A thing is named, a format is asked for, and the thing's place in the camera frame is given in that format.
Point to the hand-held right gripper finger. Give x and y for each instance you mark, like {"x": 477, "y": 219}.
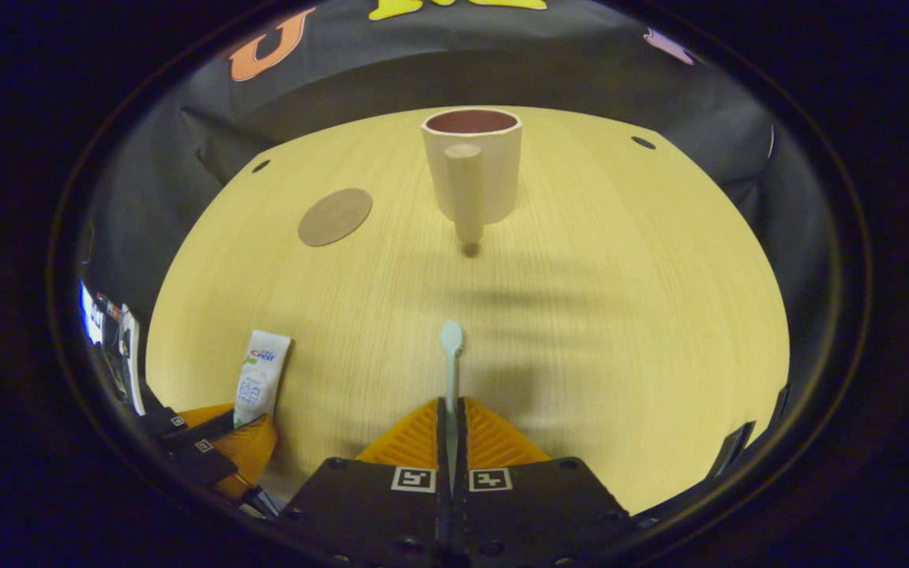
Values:
{"x": 461, "y": 517}
{"x": 442, "y": 517}

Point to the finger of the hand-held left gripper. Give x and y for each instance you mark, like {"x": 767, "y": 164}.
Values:
{"x": 202, "y": 461}
{"x": 174, "y": 430}

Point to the white toothpaste tube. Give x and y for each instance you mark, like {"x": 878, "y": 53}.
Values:
{"x": 261, "y": 379}

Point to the light green toothbrush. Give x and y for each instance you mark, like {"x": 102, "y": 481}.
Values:
{"x": 451, "y": 339}

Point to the round brown coaster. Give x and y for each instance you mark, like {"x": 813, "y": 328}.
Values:
{"x": 335, "y": 217}

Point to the white side table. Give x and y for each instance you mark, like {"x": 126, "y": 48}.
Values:
{"x": 132, "y": 363}

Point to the black backdrop cloth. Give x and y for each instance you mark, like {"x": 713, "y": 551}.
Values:
{"x": 454, "y": 63}

